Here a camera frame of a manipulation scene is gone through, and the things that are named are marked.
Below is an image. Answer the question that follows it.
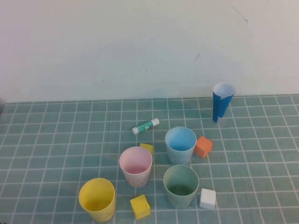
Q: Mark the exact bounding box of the teal grid tablecloth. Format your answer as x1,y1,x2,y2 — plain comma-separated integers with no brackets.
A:
0,94,299,224

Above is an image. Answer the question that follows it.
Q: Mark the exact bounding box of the green white glue stick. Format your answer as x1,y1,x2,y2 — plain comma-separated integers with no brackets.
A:
131,118,160,135

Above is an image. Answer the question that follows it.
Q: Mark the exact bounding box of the blue paper cone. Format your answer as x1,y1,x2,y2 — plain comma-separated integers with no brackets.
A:
212,83,236,123

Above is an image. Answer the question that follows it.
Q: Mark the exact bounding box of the pink plastic cup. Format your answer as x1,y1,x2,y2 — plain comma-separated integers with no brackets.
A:
119,146,153,188

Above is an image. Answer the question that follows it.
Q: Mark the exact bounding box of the orange foam cube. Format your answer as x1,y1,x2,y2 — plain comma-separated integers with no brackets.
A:
193,136,214,159

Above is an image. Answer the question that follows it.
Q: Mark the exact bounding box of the yellow plastic cup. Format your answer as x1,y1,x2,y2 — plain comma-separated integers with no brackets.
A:
78,177,116,223

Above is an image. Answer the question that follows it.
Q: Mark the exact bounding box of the yellow foam cube with notch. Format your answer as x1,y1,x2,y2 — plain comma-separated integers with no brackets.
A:
129,194,151,221

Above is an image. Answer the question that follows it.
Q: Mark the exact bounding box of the white foam cube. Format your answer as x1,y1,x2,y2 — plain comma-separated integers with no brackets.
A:
199,188,217,210

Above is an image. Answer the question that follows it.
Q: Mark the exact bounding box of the light blue plastic cup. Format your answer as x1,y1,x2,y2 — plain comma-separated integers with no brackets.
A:
164,126,197,165

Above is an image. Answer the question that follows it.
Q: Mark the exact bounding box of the plain yellow foam cube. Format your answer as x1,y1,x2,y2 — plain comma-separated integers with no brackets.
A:
139,143,154,157

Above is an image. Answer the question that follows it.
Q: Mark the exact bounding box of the green plastic cup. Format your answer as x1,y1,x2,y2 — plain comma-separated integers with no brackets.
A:
163,164,199,209

